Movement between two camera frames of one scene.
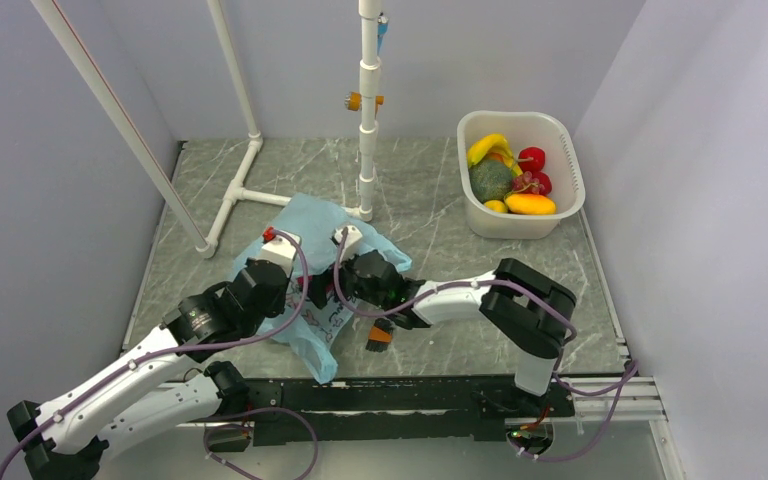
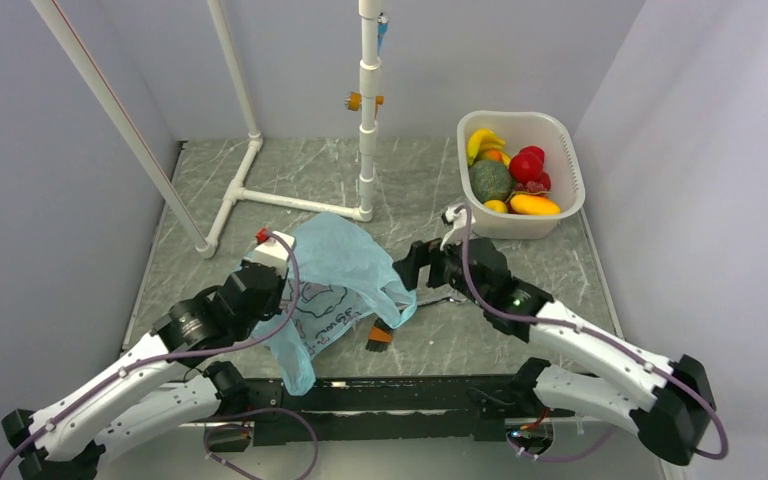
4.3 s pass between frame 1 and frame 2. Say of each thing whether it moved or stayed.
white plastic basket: stayed
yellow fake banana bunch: moved
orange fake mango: stayed
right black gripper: moved
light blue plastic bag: moved
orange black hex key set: stayed
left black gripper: stayed
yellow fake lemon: stayed
